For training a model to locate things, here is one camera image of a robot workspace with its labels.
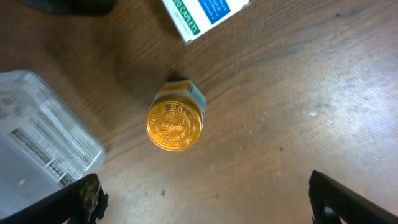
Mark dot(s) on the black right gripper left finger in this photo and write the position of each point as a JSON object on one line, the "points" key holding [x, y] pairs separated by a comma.
{"points": [[83, 201]]}

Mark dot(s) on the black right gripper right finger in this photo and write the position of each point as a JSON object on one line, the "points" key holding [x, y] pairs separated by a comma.
{"points": [[334, 203]]}

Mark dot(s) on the small jar with gold lid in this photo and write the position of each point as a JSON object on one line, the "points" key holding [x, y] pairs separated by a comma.
{"points": [[176, 116]]}

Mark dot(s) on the clear plastic container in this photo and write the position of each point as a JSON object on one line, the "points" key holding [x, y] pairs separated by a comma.
{"points": [[44, 146]]}

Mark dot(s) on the white Panadol box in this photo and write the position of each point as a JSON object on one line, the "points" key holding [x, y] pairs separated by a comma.
{"points": [[194, 18]]}

